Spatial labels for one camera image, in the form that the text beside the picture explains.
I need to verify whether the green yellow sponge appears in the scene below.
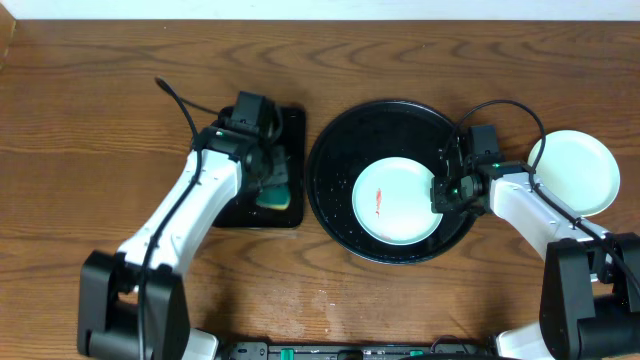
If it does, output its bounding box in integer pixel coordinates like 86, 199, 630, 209
256, 185, 291, 211

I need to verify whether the light blue plate with stain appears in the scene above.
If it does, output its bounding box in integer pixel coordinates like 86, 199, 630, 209
351, 157, 443, 246

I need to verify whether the pale green plate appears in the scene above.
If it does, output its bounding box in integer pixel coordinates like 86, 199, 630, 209
527, 129, 621, 217

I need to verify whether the yellow plate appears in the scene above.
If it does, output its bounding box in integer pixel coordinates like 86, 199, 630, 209
538, 171, 620, 217

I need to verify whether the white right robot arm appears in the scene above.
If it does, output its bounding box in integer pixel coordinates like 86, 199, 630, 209
431, 155, 639, 359

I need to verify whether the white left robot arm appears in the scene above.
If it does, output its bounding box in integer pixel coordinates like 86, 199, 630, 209
76, 143, 293, 359

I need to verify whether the black rectangular tray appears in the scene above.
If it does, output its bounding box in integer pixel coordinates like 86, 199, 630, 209
213, 107, 306, 228

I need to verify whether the black round tray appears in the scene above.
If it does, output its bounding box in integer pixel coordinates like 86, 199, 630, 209
305, 100, 476, 265

